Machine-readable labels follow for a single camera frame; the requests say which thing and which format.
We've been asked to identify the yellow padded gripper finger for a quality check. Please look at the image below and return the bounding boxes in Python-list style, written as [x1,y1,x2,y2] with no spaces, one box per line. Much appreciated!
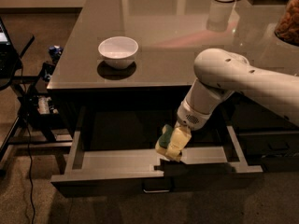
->
[165,126,192,161]

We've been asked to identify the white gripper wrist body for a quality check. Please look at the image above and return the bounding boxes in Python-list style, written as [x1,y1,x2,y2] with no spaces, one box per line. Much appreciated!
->
[177,100,211,131]

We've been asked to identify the green and yellow sponge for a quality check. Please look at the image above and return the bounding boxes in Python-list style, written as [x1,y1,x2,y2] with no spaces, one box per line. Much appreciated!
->
[155,124,173,161]

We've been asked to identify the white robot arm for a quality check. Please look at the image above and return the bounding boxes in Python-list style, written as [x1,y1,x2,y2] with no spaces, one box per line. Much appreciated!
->
[164,49,299,161]

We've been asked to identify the open grey top drawer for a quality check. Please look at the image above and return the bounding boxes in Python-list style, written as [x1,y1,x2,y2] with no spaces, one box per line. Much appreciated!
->
[50,102,263,199]

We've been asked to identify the dark cabinet with drawers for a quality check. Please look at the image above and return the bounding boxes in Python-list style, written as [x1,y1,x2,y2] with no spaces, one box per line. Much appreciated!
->
[46,84,299,199]

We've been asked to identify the white ceramic bowl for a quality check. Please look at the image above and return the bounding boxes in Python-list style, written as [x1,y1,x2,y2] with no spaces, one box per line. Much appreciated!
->
[98,36,139,70]

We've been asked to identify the jar of snacks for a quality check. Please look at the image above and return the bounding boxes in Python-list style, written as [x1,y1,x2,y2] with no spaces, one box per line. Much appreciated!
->
[275,0,299,46]

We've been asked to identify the black side stand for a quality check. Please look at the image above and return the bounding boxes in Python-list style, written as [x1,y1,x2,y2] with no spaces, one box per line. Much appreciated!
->
[0,34,73,173]

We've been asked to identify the black laptop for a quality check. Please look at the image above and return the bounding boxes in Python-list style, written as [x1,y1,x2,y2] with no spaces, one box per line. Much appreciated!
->
[0,18,21,79]

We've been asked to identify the metal drawer handle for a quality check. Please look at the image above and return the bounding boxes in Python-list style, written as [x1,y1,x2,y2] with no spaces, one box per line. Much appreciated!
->
[142,179,172,194]

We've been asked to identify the black power cable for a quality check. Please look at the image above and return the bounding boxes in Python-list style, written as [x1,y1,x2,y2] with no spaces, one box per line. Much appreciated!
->
[23,121,36,224]

